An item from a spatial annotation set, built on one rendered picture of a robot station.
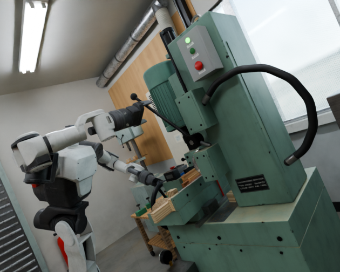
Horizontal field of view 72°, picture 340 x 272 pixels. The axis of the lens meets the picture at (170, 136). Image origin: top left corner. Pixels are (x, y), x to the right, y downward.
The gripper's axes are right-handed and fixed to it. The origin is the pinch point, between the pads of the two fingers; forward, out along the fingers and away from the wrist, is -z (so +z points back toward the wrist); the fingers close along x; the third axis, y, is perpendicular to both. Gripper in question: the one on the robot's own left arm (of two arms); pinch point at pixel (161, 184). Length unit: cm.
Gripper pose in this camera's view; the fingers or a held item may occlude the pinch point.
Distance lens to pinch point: 152.7
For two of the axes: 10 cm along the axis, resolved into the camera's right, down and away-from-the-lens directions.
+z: -7.7, -2.1, 6.1
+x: -5.2, -3.4, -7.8
